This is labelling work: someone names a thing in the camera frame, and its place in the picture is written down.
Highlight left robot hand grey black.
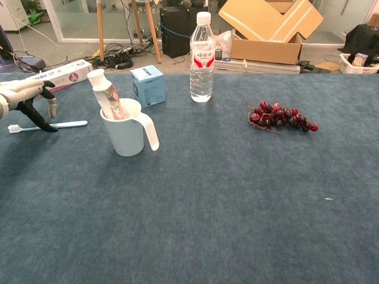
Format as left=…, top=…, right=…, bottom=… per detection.
left=0, top=79, right=59, bottom=133

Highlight light blue toothbrush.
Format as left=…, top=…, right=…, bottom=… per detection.
left=8, top=120, right=89, bottom=134

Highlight floral toothpaste tube white cap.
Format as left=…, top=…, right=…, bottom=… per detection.
left=86, top=69, right=131, bottom=121

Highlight white pink toothpaste carton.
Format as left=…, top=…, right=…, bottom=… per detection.
left=26, top=59, right=96, bottom=94

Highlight small blue carton box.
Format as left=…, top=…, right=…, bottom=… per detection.
left=129, top=64, right=167, bottom=109

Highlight open cardboard box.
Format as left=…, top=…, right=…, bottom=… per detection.
left=218, top=0, right=325, bottom=66

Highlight purple machine base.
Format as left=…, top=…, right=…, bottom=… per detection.
left=0, top=25, right=47, bottom=74

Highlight white cabinet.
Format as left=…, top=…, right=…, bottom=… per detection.
left=0, top=0, right=30, bottom=32

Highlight green bag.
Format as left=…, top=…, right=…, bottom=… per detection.
left=27, top=11, right=45, bottom=27

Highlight wooden stand leg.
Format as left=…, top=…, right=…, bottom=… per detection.
left=96, top=0, right=106, bottom=62
left=144, top=0, right=162, bottom=64
left=131, top=0, right=144, bottom=45

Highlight black computer tower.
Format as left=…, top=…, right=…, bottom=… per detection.
left=159, top=6, right=205, bottom=59

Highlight clear water bottle red label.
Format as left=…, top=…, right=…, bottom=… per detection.
left=189, top=11, right=216, bottom=104

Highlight white plastic bag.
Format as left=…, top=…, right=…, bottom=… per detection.
left=213, top=29, right=235, bottom=60

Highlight blue table cloth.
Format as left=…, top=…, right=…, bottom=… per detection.
left=0, top=72, right=379, bottom=284

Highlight long white flat boards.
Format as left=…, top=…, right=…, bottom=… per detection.
left=213, top=59, right=301, bottom=75

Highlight bunch of red grapes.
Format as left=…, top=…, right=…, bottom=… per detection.
left=248, top=101, right=319, bottom=135

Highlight black flat floor item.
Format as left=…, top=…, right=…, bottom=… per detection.
left=298, top=60, right=331, bottom=74

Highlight flat cardboard piece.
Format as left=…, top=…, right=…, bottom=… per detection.
left=314, top=61, right=341, bottom=72

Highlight white plastic basket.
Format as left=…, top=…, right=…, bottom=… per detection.
left=338, top=53, right=379, bottom=75

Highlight small printed carton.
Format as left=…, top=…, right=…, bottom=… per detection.
left=351, top=52, right=370, bottom=67

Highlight black cloth covered object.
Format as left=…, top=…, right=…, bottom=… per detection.
left=337, top=24, right=379, bottom=64

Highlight tangle of black cables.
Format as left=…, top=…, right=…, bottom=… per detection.
left=85, top=43, right=155, bottom=71

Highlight light blue cup with handle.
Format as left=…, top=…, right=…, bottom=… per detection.
left=99, top=98, right=160, bottom=157

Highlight blue cable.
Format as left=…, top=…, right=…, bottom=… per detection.
left=161, top=22, right=192, bottom=39

